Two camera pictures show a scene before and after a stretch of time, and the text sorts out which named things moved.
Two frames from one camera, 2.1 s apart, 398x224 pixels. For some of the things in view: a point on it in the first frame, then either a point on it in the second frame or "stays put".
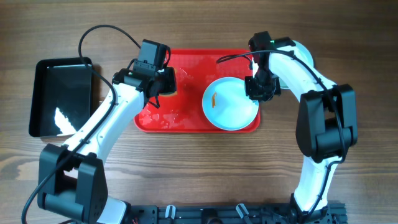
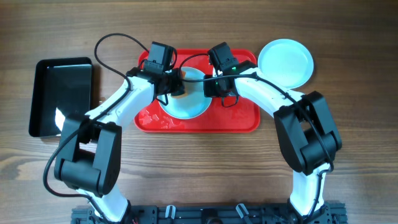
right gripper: [254, 94] -> [210, 92]
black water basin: [60, 95] stays put
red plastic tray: [196, 69] stays put
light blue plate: [226, 105] -> [193, 105]
